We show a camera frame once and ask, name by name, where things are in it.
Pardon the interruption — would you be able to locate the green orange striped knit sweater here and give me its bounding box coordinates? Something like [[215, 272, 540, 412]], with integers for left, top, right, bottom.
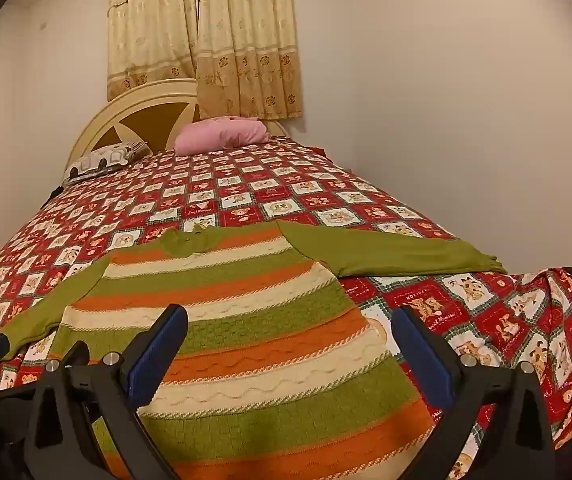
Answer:
[[0, 221, 509, 480]]

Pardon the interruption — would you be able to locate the red printed patchwork blanket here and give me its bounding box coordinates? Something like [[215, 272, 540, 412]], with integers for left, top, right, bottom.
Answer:
[[0, 135, 572, 480]]

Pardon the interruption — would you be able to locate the dark cloth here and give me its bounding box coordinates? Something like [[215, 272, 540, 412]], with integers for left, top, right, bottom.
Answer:
[[40, 186, 65, 209]]

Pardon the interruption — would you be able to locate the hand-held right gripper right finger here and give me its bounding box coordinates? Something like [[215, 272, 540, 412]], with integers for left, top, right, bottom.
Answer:
[[391, 305, 557, 480]]

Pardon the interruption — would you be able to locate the pink pillow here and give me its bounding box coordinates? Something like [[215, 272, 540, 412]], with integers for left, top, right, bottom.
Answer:
[[173, 116, 270, 157]]

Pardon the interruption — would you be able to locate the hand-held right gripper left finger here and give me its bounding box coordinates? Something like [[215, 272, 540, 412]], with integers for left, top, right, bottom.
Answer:
[[23, 304, 189, 480]]

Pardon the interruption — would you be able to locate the grey patterned pillow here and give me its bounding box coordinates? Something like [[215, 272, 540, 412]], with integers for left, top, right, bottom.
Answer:
[[63, 141, 153, 183]]

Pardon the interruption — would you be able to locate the cream wooden headboard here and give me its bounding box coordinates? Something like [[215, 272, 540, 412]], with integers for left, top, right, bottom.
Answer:
[[68, 78, 287, 171]]

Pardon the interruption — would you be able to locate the cream floral curtain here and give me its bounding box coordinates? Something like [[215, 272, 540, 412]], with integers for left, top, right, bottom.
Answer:
[[195, 0, 303, 122], [107, 0, 202, 103]]

